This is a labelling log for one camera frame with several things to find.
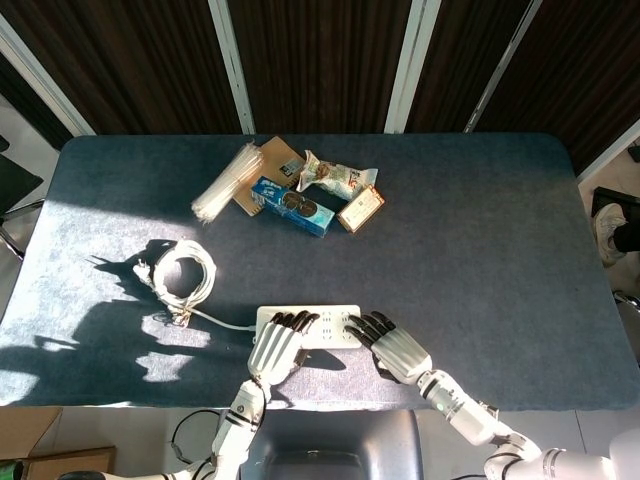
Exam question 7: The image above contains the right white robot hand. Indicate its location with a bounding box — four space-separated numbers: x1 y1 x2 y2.
344 310 434 386

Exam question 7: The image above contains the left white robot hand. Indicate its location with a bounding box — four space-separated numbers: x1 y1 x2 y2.
247 309 321 389

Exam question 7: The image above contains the white power strip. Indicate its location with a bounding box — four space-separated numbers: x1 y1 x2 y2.
255 303 362 351

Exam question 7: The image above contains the blue table cloth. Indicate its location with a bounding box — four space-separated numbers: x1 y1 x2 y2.
0 132 632 412

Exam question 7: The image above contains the blue cookie box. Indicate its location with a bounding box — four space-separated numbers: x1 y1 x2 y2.
249 175 336 239

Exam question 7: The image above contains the small brown labelled box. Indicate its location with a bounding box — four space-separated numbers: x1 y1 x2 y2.
337 183 386 234

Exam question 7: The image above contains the clear plastic straw bundle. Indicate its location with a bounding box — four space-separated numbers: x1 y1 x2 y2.
191 142 266 227

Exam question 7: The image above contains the white snack bag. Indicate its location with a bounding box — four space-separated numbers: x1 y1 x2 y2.
295 149 380 202

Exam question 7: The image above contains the brown kraft notebook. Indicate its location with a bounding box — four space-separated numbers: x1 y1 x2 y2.
232 135 307 218

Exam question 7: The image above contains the brown cardboard box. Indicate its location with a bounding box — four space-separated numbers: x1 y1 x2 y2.
0 407 118 480

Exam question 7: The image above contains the white sneaker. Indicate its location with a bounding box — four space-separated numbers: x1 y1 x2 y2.
593 203 629 266

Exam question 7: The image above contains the black trouser leg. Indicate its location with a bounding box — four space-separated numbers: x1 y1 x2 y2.
613 219 640 254

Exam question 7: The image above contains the dark striped partition panel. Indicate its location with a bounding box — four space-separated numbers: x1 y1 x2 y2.
227 0 412 135
407 0 532 134
0 0 242 136
474 0 640 174

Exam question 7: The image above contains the black chair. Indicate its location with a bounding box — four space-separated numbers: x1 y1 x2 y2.
0 134 46 261

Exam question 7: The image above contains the coiled white power cable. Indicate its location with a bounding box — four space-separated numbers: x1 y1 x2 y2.
132 238 259 332

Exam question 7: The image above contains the thin black floor cable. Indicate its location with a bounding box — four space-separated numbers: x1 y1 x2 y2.
170 409 221 469

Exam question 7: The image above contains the white partition frame post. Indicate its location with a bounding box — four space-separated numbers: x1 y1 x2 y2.
0 13 97 137
383 0 442 134
207 0 257 135

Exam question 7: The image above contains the grey partition frame post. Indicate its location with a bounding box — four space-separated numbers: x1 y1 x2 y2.
463 0 544 134

